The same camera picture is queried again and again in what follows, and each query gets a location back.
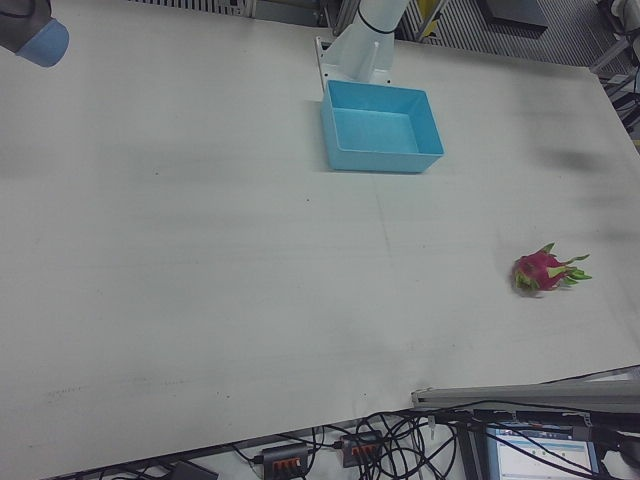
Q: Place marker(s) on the pink dragon fruit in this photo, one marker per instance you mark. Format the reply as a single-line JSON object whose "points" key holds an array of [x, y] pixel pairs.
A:
{"points": [[537, 270]]}

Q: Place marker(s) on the light blue plastic bin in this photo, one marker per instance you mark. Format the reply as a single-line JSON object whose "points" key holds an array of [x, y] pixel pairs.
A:
{"points": [[380, 161]]}

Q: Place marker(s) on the black USB hub orange ports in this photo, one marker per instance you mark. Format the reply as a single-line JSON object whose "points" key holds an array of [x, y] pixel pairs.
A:
{"points": [[361, 445], [285, 456]]}

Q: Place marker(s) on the black power adapter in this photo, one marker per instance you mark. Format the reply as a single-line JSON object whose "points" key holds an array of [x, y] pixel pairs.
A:
{"points": [[192, 471]]}

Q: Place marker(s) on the black box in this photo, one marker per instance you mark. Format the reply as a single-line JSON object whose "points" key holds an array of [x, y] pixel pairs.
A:
{"points": [[515, 15]]}

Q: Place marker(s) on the laptop screen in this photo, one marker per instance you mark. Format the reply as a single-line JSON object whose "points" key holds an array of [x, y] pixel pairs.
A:
{"points": [[540, 456]]}

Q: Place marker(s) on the white conical robot pedestal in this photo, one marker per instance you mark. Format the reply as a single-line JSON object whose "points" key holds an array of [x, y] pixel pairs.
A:
{"points": [[361, 50]]}

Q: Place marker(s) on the aluminium profile rail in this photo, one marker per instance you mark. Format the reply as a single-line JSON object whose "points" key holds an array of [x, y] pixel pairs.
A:
{"points": [[500, 395]]}

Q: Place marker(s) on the aluminium frame post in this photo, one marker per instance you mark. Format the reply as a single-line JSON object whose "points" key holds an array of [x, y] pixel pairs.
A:
{"points": [[617, 52]]}

